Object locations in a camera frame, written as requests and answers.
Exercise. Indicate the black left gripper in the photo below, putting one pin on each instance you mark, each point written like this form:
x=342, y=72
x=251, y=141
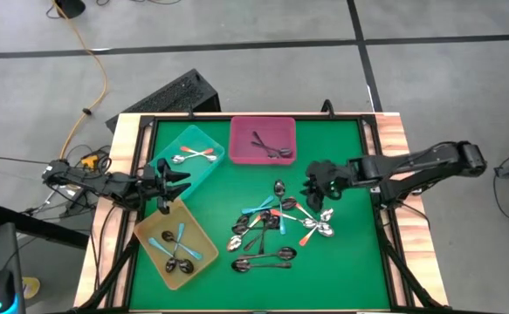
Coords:
x=163, y=192

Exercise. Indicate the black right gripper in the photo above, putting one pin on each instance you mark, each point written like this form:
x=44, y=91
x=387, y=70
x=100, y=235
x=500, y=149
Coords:
x=334, y=176

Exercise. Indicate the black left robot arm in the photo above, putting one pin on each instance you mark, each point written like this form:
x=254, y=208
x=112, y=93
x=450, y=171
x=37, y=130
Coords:
x=88, y=181

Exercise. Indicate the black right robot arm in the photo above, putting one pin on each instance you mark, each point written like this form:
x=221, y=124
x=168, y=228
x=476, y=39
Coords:
x=411, y=165

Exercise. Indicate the teal translucent plastic bin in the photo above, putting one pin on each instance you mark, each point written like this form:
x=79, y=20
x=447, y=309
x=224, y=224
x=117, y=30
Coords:
x=193, y=139

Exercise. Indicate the orange translucent plastic bin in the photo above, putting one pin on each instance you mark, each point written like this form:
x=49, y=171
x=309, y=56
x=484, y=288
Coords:
x=193, y=237

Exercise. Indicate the light wooden table board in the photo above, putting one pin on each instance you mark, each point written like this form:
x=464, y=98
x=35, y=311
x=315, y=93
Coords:
x=123, y=144

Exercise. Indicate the black table edge clamp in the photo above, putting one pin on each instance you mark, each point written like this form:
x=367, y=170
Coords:
x=328, y=109
x=190, y=112

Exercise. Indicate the pink plastic bin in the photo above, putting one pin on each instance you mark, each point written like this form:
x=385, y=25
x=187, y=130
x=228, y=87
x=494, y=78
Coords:
x=241, y=131

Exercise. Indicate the black perforated computer case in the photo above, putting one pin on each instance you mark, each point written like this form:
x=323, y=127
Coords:
x=171, y=93

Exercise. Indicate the green table mat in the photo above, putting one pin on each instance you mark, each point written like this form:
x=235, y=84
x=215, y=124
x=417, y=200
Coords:
x=345, y=270

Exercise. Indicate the black desk leg bar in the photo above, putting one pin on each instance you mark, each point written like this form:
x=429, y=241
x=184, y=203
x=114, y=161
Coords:
x=40, y=227

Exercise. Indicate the yellow floor sticker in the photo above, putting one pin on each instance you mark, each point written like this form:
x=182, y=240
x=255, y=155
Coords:
x=31, y=288

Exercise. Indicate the black computer mouse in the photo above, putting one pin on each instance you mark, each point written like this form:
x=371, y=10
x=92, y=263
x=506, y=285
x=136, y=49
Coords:
x=2, y=290

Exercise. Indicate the black floor stand base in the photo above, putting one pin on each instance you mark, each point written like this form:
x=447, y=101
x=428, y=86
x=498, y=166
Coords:
x=70, y=8

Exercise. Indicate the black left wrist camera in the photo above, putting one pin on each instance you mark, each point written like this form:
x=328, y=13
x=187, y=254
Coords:
x=149, y=179

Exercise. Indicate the black aluminium table frame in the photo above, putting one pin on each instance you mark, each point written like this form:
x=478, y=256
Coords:
x=386, y=261

